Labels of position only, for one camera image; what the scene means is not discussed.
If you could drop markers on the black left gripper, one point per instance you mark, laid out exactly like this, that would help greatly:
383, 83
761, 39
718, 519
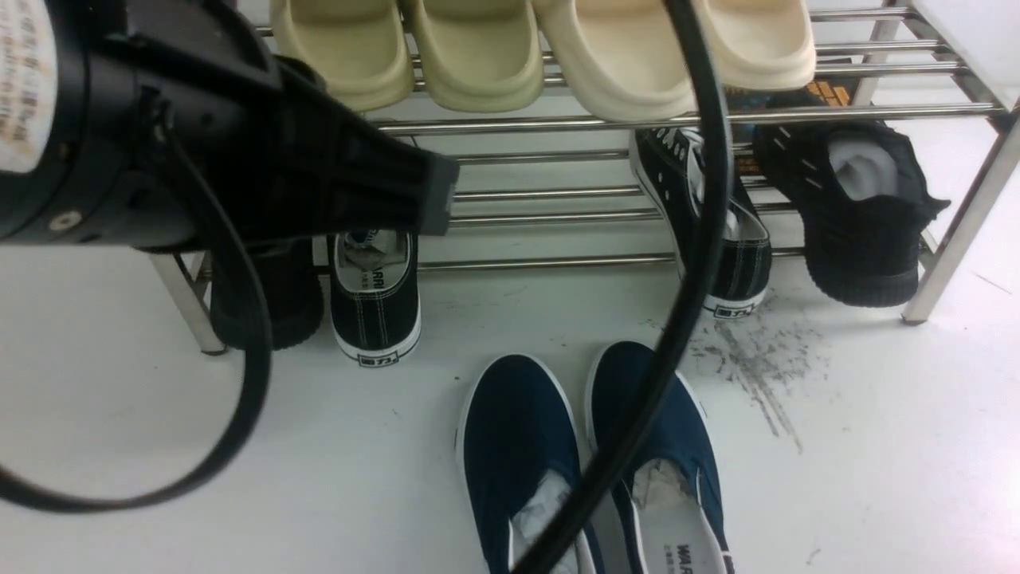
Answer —
283, 158

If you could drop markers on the navy slip-on shoe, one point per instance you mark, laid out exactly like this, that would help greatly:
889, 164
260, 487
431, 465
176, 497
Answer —
669, 499
516, 448

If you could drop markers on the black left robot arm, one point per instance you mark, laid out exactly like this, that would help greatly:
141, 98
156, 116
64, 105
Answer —
70, 112

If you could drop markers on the black canvas lace shoe left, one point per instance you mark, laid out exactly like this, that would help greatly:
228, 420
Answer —
375, 301

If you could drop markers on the black canvas lace shoe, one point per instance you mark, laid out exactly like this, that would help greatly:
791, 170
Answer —
668, 166
375, 301

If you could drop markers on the silver metal shoe rack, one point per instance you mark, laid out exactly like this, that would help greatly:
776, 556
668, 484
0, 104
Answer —
187, 285

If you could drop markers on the black canvas lace shoe right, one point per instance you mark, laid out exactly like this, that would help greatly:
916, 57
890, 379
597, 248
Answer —
668, 166

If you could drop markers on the black knit sneaker left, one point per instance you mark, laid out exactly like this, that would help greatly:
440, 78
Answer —
292, 290

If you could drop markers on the black knit sneaker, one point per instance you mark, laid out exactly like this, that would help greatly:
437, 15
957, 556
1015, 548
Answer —
292, 290
864, 203

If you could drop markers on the olive foam slipper left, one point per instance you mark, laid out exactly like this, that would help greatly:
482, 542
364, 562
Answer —
358, 47

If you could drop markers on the olive foam slipper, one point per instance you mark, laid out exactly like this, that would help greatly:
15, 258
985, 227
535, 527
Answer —
358, 47
478, 56

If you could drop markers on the olive foam slipper right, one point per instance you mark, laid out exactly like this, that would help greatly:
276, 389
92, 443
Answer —
478, 56

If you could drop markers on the cream foam slipper left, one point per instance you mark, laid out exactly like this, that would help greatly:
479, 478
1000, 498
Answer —
621, 59

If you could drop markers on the cream foam slipper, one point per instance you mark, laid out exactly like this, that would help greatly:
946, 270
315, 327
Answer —
760, 45
621, 59

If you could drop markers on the cream foam slipper right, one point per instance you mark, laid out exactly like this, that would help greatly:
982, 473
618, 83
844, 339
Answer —
760, 45

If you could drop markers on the black orange book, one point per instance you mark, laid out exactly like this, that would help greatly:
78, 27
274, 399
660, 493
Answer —
835, 91

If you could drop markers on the black knit sneaker right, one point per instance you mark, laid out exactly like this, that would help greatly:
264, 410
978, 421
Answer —
864, 203

